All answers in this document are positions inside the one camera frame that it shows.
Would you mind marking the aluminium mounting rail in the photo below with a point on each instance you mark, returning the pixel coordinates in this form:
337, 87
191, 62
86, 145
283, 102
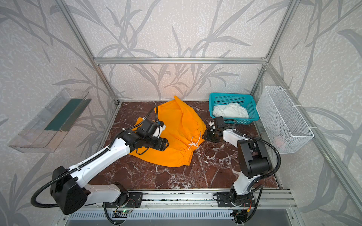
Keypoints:
201, 199

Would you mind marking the orange drawstring shorts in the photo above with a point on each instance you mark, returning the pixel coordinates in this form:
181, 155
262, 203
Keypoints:
184, 131

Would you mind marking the white wire mesh basket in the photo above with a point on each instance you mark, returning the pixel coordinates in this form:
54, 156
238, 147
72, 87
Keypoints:
281, 117

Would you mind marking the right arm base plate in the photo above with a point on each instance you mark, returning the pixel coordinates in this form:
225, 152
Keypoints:
229, 199

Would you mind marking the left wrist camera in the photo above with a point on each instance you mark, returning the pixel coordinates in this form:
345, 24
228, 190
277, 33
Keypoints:
159, 129

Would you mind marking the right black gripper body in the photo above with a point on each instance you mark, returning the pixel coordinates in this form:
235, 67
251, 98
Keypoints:
213, 135

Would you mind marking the clear acrylic wall shelf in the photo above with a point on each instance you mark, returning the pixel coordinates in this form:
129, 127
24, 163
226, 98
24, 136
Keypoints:
51, 125

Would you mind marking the teal plastic basket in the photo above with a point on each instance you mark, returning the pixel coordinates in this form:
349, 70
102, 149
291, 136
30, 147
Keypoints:
247, 101

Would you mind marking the pink object in wire basket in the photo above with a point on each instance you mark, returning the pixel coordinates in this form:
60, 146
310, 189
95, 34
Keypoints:
279, 142

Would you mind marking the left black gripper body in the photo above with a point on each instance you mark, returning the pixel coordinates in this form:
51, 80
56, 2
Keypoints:
162, 144

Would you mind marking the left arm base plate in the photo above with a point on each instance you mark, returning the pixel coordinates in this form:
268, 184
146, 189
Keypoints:
129, 200

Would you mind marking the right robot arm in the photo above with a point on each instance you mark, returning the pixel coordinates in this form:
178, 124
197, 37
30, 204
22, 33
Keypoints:
254, 160

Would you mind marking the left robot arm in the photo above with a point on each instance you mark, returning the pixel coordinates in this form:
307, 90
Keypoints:
73, 191

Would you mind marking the white crumpled garment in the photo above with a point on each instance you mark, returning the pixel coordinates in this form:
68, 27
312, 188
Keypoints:
231, 110

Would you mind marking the small circuit board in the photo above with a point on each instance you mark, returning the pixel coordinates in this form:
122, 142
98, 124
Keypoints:
123, 212

